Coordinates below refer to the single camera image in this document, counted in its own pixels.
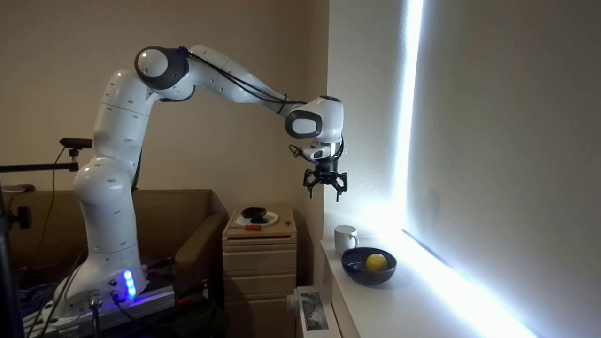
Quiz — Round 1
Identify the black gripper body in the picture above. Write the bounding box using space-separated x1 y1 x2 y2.
302 160 347 190

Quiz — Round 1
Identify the yellow lemon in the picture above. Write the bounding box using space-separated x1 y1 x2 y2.
366 254 386 272

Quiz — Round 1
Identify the black sock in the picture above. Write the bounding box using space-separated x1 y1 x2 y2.
240 207 266 223

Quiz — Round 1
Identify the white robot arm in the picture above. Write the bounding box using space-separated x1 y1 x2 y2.
56 45 347 312

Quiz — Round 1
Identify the dark blue bowl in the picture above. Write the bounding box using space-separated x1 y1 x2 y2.
341 246 396 287

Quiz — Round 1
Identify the wooden nightstand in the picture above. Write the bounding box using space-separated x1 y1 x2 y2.
221 207 296 338

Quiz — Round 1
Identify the white cup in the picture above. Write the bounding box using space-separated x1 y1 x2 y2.
334 225 358 254

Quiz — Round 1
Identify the white round plate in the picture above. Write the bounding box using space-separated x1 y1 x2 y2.
234 210 279 227

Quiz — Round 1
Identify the black robot table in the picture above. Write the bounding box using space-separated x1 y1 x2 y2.
22 270 225 338

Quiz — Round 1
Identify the tan leather armchair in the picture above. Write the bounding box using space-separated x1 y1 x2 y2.
5 190 227 291

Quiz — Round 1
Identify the black camera on stand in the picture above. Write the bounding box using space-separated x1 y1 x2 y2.
60 137 91 158

